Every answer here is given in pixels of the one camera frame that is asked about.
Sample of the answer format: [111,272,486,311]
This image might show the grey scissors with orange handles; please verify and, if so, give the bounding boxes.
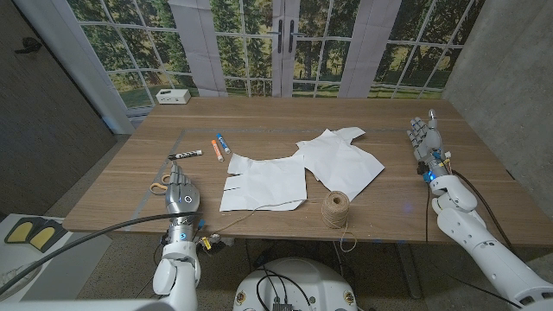
[149,173,172,196]

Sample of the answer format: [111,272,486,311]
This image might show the white floor mat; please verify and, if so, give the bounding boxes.
[0,213,113,302]

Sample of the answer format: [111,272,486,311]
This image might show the black wall door handle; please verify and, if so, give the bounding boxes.
[13,36,43,55]

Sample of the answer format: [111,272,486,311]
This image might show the blue marker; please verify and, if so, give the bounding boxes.
[216,133,232,156]

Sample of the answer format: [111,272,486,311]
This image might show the black dry erase marker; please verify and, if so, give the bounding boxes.
[167,149,203,162]

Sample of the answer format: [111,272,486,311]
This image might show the white sneaker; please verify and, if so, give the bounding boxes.
[0,260,44,300]

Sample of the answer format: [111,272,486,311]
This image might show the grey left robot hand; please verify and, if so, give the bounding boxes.
[165,161,202,242]

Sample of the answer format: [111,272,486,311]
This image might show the creased white paper sheet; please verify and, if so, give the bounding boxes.
[296,126,385,202]

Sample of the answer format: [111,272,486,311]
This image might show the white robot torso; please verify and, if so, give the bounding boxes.
[232,257,359,311]

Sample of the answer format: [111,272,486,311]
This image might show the brown twine ball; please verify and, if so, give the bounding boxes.
[200,190,359,254]

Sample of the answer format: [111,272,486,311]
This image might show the yellow black insole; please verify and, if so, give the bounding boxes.
[29,220,68,251]
[3,217,35,245]

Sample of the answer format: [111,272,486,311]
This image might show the white paper sheet with slits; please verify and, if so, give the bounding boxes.
[219,153,308,213]

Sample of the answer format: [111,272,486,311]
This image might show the orange marker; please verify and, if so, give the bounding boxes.
[211,139,226,163]

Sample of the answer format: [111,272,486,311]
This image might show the white power strip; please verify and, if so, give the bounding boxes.
[155,88,192,105]

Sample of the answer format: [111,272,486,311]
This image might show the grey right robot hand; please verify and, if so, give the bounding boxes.
[406,109,453,182]

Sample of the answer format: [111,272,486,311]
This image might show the printed window backdrop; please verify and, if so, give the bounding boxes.
[12,0,487,135]

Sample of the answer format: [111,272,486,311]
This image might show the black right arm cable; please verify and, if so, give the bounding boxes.
[451,169,519,256]

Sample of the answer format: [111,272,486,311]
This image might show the metal table leg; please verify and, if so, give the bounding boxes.
[395,244,423,300]
[175,236,200,289]

